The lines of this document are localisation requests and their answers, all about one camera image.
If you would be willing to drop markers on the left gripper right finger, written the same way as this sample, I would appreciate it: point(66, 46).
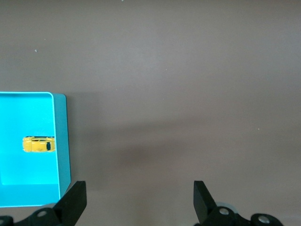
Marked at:
point(204, 207)

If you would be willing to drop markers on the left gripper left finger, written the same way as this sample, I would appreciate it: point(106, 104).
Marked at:
point(70, 204)

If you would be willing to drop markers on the yellow beetle toy car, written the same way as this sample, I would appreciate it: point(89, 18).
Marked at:
point(37, 144)

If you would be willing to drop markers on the turquoise plastic bin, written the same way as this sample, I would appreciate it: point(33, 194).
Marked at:
point(23, 113)

